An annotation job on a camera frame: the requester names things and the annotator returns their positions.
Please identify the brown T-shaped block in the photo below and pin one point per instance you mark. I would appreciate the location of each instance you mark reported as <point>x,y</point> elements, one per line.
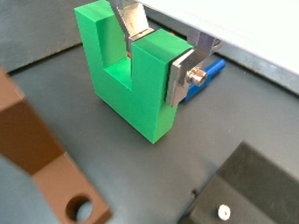
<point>30,146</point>

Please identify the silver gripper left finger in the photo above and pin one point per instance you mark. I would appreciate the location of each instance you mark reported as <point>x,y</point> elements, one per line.
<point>130,13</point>

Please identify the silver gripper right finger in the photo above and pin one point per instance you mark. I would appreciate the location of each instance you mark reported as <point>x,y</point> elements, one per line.
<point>186,69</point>

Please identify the green U-shaped block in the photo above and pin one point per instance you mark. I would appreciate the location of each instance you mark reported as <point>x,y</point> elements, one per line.
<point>130,76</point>

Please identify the black block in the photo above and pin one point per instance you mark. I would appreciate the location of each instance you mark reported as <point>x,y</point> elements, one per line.
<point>251,191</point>

